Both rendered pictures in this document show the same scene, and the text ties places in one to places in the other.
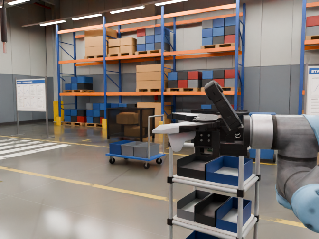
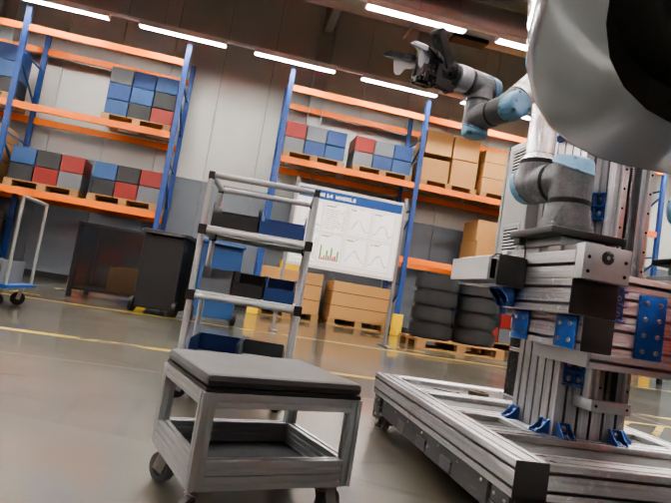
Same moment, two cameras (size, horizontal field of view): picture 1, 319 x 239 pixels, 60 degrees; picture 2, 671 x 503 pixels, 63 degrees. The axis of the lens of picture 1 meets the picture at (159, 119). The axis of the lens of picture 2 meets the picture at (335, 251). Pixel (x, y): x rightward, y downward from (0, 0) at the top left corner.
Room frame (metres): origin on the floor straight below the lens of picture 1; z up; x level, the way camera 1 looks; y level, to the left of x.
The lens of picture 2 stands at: (-0.45, 0.95, 0.54)
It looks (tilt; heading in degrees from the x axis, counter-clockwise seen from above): 5 degrees up; 322
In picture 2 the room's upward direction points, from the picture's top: 9 degrees clockwise
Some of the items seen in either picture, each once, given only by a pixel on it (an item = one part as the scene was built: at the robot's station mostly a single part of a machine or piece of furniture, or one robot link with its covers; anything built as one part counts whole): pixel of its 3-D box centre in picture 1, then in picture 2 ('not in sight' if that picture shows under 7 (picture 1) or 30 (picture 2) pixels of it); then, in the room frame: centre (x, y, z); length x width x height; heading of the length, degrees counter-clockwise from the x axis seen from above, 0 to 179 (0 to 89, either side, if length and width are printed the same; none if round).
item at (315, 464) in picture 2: not in sight; (251, 431); (0.76, 0.18, 0.17); 0.43 x 0.36 x 0.34; 82
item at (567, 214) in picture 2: not in sight; (566, 218); (0.38, -0.52, 0.87); 0.15 x 0.15 x 0.10
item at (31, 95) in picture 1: (31, 107); not in sight; (8.99, 4.17, 0.98); 1.50 x 0.50 x 1.95; 62
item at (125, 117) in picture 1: (130, 123); not in sight; (8.57, 0.89, 0.49); 1.26 x 0.85 x 0.97; 64
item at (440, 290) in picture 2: not in sight; (453, 314); (5.03, -5.84, 0.55); 1.40 x 0.80 x 1.09; 64
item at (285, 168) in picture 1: (297, 182); (479, 118); (0.56, -0.29, 1.12); 0.11 x 0.08 x 0.11; 167
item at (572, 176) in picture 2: not in sight; (569, 179); (0.39, -0.52, 0.98); 0.13 x 0.12 x 0.14; 167
